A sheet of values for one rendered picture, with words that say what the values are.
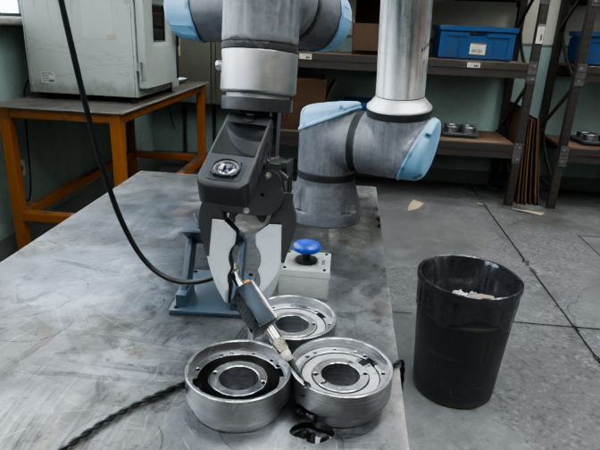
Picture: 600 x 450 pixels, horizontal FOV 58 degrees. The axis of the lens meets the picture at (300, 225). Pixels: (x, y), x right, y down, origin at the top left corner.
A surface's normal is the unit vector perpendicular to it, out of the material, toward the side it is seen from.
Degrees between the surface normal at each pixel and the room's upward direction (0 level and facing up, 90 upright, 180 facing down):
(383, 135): 97
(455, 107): 90
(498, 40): 90
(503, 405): 0
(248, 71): 82
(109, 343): 0
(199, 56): 90
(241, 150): 23
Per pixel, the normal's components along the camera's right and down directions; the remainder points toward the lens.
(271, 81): 0.42, 0.23
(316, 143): -0.46, 0.29
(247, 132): 0.03, -0.73
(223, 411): -0.16, 0.33
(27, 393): 0.04, -0.94
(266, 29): 0.21, 0.22
